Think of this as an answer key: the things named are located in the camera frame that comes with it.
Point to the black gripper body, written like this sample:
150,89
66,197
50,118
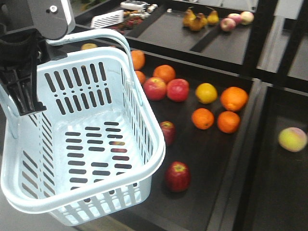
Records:
27,46

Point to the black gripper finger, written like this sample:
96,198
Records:
20,83

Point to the light blue plastic basket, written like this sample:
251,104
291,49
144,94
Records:
94,149

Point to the orange behind apples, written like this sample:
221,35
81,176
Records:
165,72

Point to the orange far left upper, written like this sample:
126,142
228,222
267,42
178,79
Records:
138,59

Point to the orange far left lower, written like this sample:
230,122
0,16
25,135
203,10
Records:
141,76

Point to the pink red apple left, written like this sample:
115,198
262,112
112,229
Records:
155,89

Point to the dark red apple middle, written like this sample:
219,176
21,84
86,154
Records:
169,132

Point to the dark red apple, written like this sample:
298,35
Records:
177,177
169,132

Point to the red apple right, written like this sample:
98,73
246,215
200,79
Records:
178,90

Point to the dark red apple front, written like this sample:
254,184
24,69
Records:
177,177

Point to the small orange left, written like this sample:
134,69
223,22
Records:
202,118

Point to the small orange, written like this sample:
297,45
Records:
228,122
202,118

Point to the yellow orange fruit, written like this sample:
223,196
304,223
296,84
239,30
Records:
206,93

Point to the black wooden produce stand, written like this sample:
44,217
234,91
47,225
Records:
239,161

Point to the small orange right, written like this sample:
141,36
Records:
228,122

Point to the large orange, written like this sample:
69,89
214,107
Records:
234,99

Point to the peach left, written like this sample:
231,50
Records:
293,139

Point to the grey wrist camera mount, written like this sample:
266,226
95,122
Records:
52,18

